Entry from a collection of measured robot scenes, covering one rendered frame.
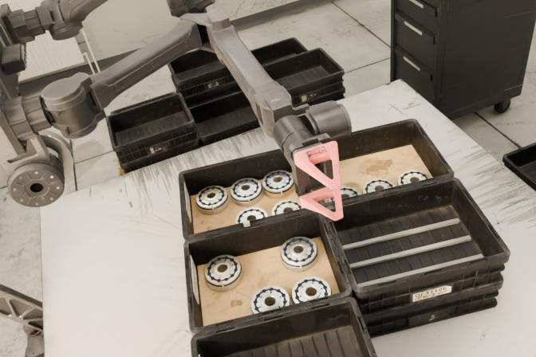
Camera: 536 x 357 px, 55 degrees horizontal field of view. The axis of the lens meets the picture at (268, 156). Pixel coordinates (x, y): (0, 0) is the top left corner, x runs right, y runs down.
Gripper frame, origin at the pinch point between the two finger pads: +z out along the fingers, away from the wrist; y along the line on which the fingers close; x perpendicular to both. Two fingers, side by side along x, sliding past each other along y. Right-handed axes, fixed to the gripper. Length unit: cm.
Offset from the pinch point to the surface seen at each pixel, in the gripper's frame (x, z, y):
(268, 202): -4, -67, 62
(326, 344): -1, -15, 62
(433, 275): -30, -15, 52
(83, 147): 73, -256, 144
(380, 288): -17, -17, 52
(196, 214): 18, -72, 62
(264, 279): 7, -39, 62
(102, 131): 59, -269, 144
